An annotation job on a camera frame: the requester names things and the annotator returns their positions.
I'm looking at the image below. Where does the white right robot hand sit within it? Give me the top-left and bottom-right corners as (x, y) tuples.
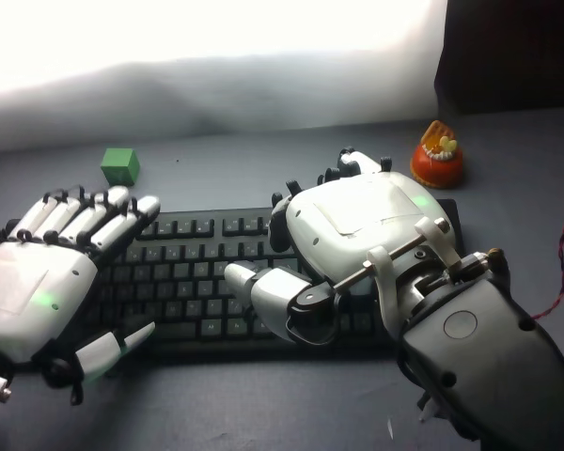
(223, 147), (457, 348)

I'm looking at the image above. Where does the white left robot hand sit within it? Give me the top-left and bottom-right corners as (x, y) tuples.
(0, 185), (162, 406)

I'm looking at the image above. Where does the black computer keyboard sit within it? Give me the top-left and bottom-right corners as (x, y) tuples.
(91, 199), (464, 365)

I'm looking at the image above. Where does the orange toy cake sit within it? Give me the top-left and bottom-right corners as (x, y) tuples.
(409, 119), (465, 190)

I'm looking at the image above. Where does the green cube block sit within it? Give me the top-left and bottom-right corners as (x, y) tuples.
(100, 148), (141, 188)

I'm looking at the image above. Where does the grey table cloth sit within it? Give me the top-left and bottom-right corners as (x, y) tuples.
(0, 112), (564, 451)

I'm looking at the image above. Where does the white backdrop cloth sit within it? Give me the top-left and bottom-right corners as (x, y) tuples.
(0, 0), (447, 154)

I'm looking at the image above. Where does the dark panel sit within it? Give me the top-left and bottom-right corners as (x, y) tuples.
(434, 0), (564, 117)

